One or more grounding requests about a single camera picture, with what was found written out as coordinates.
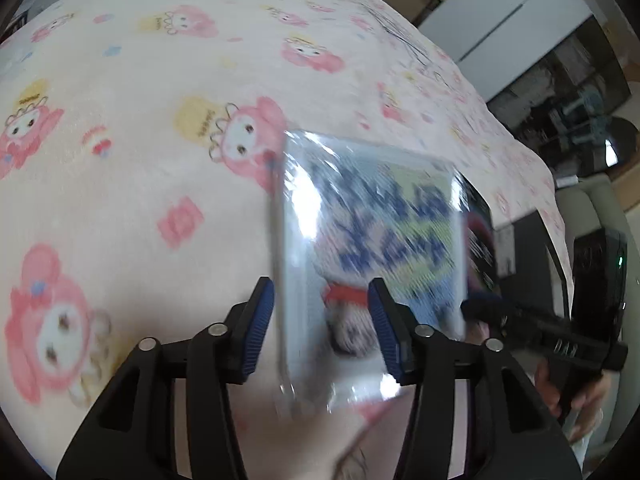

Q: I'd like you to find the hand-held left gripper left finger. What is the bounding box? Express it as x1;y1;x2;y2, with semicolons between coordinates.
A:
56;276;276;480

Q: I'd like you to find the person's right hand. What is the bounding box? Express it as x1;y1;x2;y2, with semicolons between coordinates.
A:
534;360;612;428

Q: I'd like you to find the black packet with pink arcs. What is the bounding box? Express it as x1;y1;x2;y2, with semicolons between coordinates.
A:
465;210;499;295

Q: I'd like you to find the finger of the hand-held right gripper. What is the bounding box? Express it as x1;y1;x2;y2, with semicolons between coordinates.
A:
459;296;566;356

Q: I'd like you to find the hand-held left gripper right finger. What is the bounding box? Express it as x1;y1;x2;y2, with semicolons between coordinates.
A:
367;277;583;480

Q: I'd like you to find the clear packet with blue print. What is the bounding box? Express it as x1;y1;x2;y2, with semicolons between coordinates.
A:
267;129;471;418

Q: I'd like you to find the dark storage container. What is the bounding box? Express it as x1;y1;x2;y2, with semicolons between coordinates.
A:
460;175;573;323

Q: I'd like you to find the white wardrobe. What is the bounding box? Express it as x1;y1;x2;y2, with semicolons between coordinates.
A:
417;0;597;107

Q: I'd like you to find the pink printed blanket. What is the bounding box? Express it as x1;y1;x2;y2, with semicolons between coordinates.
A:
0;0;573;480

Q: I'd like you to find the dark glass cabinet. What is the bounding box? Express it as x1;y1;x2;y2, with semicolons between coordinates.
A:
487;15;635;183

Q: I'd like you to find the grey-green sofa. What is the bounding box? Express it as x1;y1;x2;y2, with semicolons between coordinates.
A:
555;175;638;463

